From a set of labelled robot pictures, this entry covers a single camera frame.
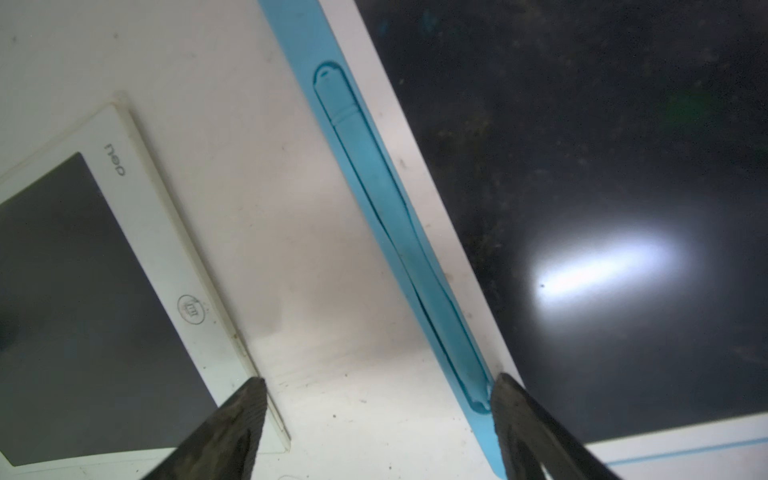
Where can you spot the white drawing tablet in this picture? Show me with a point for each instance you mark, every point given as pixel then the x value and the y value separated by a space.
pixel 115 344

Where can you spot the blue framed drawing tablet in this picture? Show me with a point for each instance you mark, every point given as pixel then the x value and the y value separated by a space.
pixel 592 176

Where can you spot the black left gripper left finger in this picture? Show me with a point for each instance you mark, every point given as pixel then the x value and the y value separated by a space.
pixel 225 445

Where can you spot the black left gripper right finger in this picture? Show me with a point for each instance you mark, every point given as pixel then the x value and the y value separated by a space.
pixel 533 444

